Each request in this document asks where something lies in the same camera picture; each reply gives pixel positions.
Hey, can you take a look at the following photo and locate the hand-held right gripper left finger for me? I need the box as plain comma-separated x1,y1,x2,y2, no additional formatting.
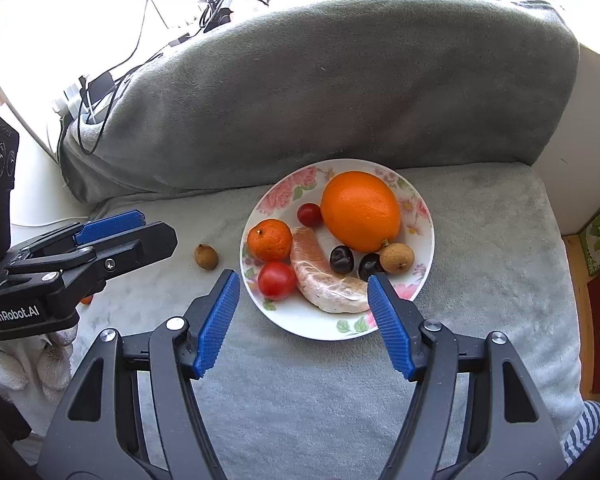
37,269,242,480

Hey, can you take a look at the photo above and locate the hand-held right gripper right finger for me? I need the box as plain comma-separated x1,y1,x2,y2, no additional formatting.
367,273,568,480

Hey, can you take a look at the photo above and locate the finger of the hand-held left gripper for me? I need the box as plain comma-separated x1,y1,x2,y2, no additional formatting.
10,211,147,258
2,221,178,306

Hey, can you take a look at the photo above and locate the dark cherry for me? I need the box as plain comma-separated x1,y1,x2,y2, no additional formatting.
358,253,385,281

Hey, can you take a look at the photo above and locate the brown longan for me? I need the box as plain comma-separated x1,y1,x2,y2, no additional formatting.
379,242,414,275
194,244,219,271

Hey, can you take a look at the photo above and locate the dark grape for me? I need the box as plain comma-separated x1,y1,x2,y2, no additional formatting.
328,245,355,275

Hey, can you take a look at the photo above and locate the floral white plate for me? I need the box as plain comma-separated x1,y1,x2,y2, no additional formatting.
240,159,436,342

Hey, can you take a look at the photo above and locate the small mandarin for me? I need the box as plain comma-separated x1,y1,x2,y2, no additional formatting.
247,219,293,262

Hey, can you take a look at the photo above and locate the large orange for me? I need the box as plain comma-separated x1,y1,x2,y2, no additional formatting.
321,171,401,253

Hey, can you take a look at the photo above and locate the person's left hand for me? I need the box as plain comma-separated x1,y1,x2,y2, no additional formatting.
0,326,79,405

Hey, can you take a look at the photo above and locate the peeled pomelo segment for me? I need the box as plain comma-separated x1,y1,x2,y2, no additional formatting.
290,227,376,314

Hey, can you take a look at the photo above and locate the white power strip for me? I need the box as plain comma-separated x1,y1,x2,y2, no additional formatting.
50,80,112,127

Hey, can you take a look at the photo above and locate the black power adapter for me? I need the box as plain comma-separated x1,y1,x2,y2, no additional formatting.
86,73,117,106

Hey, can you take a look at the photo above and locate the blue striped clothing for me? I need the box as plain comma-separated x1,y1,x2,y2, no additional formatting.
561,400,600,467

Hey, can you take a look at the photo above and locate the grey plush blanket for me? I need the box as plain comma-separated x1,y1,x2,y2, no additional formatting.
10,0,588,480

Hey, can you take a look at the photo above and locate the white cable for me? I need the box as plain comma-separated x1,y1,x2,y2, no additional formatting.
10,216,83,228

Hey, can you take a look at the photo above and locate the black cable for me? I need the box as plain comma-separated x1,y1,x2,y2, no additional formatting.
77,0,271,157

